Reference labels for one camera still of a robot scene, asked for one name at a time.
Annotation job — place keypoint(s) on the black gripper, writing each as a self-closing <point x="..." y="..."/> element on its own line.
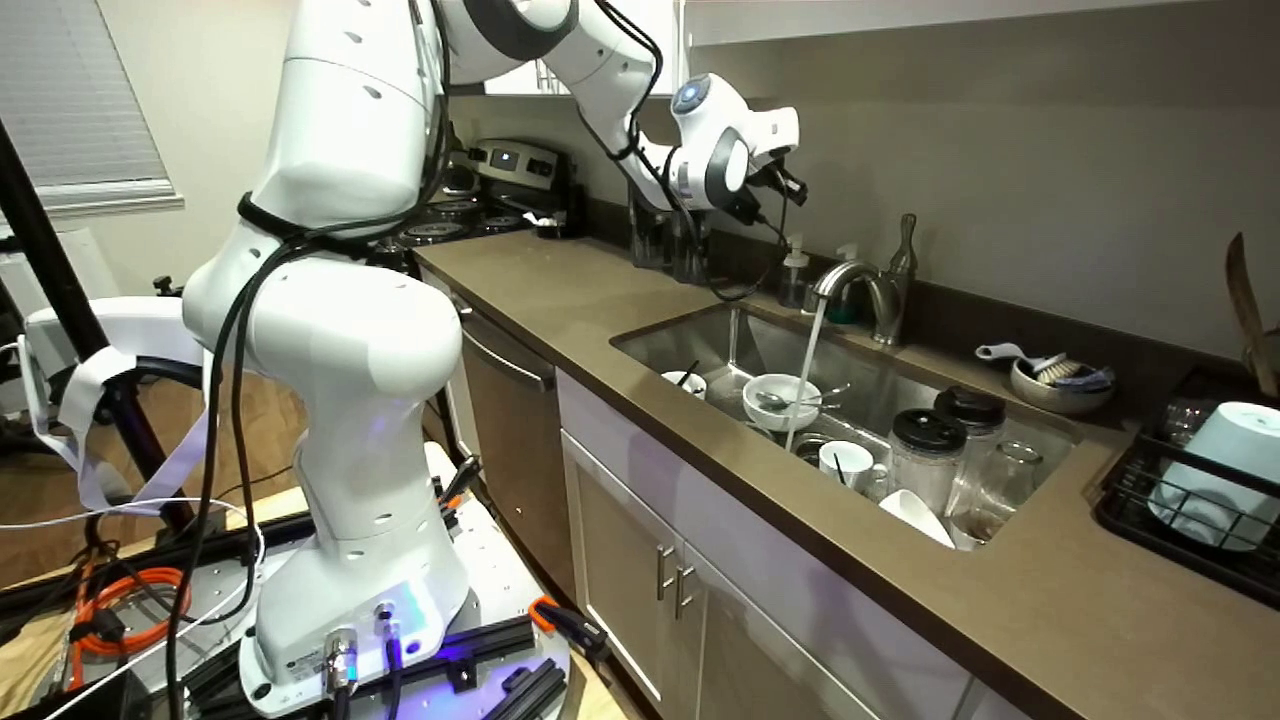
<point x="771" y="176"/>

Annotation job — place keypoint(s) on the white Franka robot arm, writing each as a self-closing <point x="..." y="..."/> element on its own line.
<point x="363" y="333"/>

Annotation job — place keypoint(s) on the dark soap dispenser white pump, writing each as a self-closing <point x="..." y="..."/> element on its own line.
<point x="794" y="272"/>

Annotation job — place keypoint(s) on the curved steel faucet spout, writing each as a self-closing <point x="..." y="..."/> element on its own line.
<point x="854" y="276"/>

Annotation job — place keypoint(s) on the stainless steel sink basin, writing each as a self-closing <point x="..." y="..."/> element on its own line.
<point x="746" y="340"/>

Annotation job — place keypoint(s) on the running water stream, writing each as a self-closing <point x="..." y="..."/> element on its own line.
<point x="807" y="365"/>

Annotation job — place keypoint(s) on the white bowl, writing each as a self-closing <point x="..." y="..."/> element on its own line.
<point x="783" y="402"/>

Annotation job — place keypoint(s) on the white plate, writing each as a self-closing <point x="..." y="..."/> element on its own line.
<point x="687" y="386"/>

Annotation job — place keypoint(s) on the white blue dish brush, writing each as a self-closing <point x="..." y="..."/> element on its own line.
<point x="1013" y="352"/>

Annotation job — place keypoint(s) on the small white cup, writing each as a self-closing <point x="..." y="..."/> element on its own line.
<point x="846" y="463"/>

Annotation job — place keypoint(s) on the clear jar black lid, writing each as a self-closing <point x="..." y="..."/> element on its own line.
<point x="927" y="463"/>
<point x="970" y="411"/>

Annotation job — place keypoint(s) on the grey sponge holder bowl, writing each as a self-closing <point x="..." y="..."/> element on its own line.
<point x="1064" y="390"/>

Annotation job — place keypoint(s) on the small white dish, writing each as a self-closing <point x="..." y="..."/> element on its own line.
<point x="916" y="518"/>

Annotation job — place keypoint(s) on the clear glass jar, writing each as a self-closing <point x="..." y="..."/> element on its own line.
<point x="1013" y="474"/>

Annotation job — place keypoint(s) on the steel dishwasher front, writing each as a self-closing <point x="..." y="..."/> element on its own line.
<point x="515" y="427"/>

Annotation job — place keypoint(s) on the grey sink base cabinets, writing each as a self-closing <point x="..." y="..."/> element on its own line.
<point x="746" y="613"/>

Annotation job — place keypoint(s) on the white container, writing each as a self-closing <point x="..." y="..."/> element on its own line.
<point x="1225" y="466"/>

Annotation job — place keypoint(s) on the white window blind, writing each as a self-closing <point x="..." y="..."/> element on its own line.
<point x="73" y="93"/>

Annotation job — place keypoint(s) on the black metal stand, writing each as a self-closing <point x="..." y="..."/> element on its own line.
<point x="61" y="266"/>

